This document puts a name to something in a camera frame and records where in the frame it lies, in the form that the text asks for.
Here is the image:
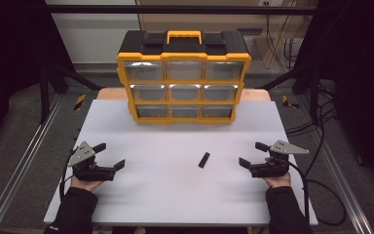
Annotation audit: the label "yellow black drawer organizer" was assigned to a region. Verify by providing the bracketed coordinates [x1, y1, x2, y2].
[116, 29, 252, 125]

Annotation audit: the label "grid of clear organizer drawers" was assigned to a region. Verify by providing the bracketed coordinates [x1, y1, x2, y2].
[130, 60, 244, 119]

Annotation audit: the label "clear plastic drawer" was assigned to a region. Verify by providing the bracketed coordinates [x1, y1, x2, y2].
[123, 60, 165, 82]

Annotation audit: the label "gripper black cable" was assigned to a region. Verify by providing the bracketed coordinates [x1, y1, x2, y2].
[58, 148, 78, 201]
[285, 160, 348, 227]

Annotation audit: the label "black floor cables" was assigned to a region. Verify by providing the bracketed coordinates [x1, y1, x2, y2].
[285, 81, 339, 137]

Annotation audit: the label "black curtain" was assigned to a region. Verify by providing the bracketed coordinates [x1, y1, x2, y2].
[293, 0, 374, 191]
[0, 0, 76, 154]

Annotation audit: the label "person's right hand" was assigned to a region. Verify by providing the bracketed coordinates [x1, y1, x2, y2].
[262, 157, 292, 189]

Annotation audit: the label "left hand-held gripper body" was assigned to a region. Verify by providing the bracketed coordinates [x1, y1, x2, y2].
[67, 140, 116, 182]

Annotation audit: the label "small black bar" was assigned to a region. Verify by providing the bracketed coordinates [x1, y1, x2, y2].
[198, 151, 211, 169]

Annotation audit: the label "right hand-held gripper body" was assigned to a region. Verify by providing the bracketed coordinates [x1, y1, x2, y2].
[249, 139, 310, 178]

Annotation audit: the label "hanging cable bundle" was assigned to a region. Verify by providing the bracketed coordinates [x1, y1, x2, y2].
[264, 14, 306, 71]

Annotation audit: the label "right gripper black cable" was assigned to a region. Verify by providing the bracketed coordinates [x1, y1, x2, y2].
[285, 160, 348, 227]

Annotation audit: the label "black horizontal crossbar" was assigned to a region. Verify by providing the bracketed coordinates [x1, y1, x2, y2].
[45, 4, 320, 16]

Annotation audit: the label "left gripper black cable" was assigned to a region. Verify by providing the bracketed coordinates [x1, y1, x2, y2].
[58, 148, 78, 201]

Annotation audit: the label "black metal stand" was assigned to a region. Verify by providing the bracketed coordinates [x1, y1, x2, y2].
[259, 61, 321, 124]
[38, 61, 103, 125]

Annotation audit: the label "white table board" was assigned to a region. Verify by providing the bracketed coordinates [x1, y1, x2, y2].
[43, 98, 319, 227]

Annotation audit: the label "person's left hand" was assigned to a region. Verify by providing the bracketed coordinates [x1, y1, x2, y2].
[70, 175, 104, 193]

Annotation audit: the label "aluminium floor rail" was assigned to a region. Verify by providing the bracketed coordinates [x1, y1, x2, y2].
[0, 94, 64, 234]
[296, 96, 374, 234]

